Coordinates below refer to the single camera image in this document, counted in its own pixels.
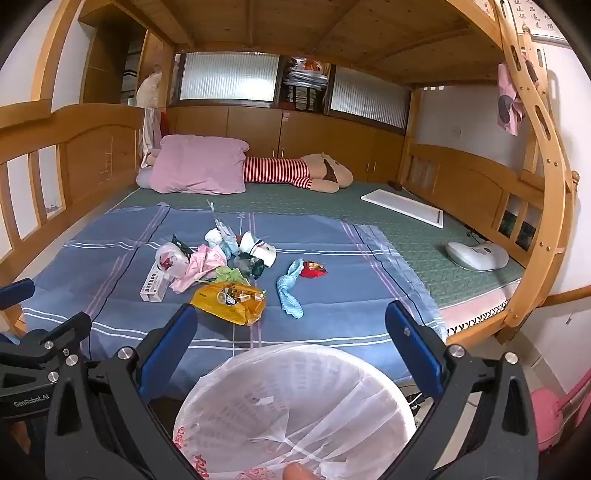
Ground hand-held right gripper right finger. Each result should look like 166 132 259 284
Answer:
383 300 540 480

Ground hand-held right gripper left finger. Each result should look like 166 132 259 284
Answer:
45 302 211 480

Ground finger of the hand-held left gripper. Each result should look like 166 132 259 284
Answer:
0 311 92 371
0 279 36 311

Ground white trash bin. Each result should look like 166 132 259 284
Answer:
173 342 416 480

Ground white medicine box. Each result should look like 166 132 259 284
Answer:
140 270 174 303

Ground yellow snack bag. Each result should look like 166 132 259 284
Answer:
191 283 267 327

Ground white plastic bag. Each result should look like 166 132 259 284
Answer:
154 242 190 280

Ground green paper wrapper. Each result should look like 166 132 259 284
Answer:
205 266 250 284

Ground dark green wrapper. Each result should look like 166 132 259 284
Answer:
233 256 266 279

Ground light blue wrapper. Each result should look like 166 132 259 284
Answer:
217 222 241 257

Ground white lined waste bin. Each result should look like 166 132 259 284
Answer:
173 342 416 480

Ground light blue cloth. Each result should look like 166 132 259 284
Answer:
276 259 305 320

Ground white paper cup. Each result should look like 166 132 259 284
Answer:
239 232 277 268

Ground clear plastic wrapper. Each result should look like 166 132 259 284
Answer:
205 199 232 232

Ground person's left forearm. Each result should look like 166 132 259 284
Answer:
4 421 35 467

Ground person's right hand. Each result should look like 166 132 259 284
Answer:
283 463 317 480

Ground mattress with patterned trim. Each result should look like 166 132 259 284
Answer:
438 281 525 342

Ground blue plaid blanket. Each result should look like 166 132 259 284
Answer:
21 203 448 384

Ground green woven mat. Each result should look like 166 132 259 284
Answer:
108 182 527 308

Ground white handheld vacuum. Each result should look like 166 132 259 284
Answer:
445 241 509 271

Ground white flat board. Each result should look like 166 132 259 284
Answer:
361 188 445 229

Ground pink round-base stand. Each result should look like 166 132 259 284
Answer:
529 369 591 457

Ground pink pillow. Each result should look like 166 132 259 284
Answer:
148 135 250 195

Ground hanging white red clothes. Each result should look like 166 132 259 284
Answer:
141 107 169 158

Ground wooden bunk ladder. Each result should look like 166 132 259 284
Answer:
496 0 580 333

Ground wooden shelf unit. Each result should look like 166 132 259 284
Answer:
78 0 148 107

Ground frosted glass window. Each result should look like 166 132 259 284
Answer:
178 52 280 102
330 65 411 127

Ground pink spotted hanging cloth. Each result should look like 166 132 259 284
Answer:
496 62 527 137

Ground stack of folded bags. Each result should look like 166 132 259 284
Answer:
281 56 331 112

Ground wooden bunk bed frame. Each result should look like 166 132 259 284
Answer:
0 0 583 365

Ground calligraphy wall scroll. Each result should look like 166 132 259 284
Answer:
475 0 571 44

